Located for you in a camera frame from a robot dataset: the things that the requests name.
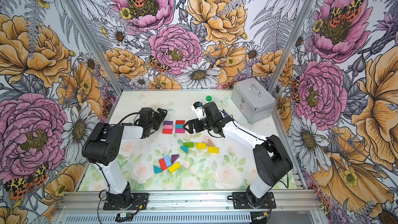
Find teal rectangular block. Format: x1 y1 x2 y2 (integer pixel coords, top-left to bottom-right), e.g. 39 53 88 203
175 124 184 129

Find teal triangular block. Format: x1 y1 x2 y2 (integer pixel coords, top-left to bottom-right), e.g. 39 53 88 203
180 146 188 154

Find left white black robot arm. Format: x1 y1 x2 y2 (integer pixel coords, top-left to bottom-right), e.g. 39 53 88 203
82 107 168 211

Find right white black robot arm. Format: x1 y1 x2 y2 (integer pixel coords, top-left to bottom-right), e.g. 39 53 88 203
183 102 293 209

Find blue white plastic packet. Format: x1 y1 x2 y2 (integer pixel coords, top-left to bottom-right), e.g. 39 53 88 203
221 110 231 117

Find tan triangular block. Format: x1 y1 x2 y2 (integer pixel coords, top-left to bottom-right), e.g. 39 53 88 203
207 139 215 147

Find yellow block near green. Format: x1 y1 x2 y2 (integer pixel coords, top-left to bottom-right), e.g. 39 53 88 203
195 143 207 149

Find yellow block right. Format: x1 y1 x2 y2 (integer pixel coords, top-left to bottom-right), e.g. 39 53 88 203
208 146 219 154

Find green rectangular block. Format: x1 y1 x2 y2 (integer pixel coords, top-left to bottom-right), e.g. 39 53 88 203
183 142 195 148

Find purple triangular block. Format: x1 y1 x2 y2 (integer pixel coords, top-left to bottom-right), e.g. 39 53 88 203
171 154 179 164

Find light blue block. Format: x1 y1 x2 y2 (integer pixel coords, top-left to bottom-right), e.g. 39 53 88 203
164 156 172 168

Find red block lower cluster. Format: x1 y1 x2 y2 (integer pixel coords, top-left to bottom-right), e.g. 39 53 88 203
159 158 168 171

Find silver metal case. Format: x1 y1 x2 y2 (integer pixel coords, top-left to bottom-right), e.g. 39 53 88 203
232 78 276 124

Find teal triangle lower cluster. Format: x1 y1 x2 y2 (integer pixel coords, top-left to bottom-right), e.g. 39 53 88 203
153 166 163 174

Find yellow block lower cluster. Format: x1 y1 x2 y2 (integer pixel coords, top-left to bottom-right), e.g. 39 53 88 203
168 162 180 173

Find small green circuit board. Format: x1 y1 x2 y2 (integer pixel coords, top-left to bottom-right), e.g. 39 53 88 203
115 212 131 223

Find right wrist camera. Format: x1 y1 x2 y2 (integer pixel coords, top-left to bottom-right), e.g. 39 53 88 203
191 102 206 120

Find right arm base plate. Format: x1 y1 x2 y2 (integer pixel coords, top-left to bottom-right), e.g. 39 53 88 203
227 191 277 209

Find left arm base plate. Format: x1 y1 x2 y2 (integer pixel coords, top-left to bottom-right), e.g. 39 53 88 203
103 192 149 211

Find right aluminium frame post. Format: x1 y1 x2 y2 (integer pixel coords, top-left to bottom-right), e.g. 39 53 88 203
268 0 316 93

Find aluminium frame post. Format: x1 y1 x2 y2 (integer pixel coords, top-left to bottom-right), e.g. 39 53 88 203
62 0 123 96
268 0 316 93

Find aluminium front rail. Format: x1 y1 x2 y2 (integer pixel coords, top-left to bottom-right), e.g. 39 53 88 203
56 189 322 214

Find left aluminium frame post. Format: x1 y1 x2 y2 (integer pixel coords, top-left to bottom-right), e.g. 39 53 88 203
62 0 123 96

